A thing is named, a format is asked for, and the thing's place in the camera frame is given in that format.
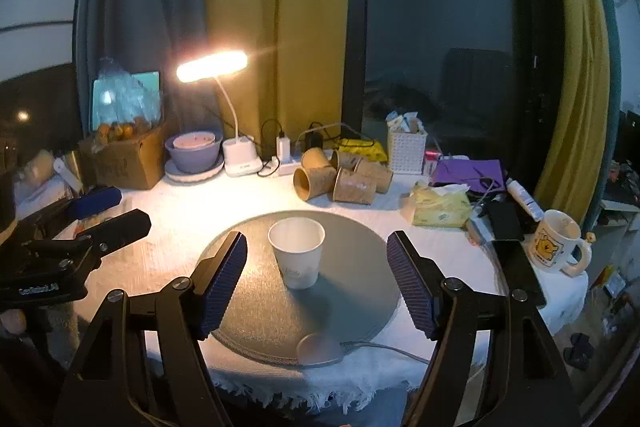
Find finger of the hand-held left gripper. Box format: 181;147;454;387
15;186;122;234
75;209;152;254

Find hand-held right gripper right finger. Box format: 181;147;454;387
386;231;583;427

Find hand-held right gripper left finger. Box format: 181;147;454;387
52;231;248;427

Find white paper cup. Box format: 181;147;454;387
268;217;326;291

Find brown paper cup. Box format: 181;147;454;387
292;167;337;202
301;147;333;171
332;168;377;206
354;158;394;194
330;149;359;171

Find person's left hand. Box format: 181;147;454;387
0;309;27;336

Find cardboard box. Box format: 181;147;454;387
78;122;169;192

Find grey round placemat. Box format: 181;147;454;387
197;209;406;364

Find lilac plate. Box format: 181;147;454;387
164;156;226;184

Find yellow tissue pack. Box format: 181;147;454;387
400;184;474;228

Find lilac bowl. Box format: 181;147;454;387
165;132;224;174

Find clear plastic bag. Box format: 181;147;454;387
96;56;162;130

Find black phone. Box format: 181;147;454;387
487;202;525;242

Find black flat case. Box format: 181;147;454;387
492;239;547;308

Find white round charging pad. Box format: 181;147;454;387
296;332;346;366

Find purple pouch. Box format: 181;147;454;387
431;158;506;196

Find white desk lamp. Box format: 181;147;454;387
176;51;264;178

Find white woven basket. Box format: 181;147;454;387
387;127;429;176

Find white power strip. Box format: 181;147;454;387
260;157;306;178

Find yellow packet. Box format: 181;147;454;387
337;138;389;163

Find white tube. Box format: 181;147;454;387
506;177;544;222

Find white bear print mug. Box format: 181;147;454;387
524;209;597;277

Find dark slippers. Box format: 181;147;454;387
564;332;596;371

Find grey blue curtain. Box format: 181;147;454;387
75;0;212;148

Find yellow curtain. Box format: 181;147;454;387
532;0;624;228
202;0;352;158

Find white charging pad cable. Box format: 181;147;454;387
340;341;431;366

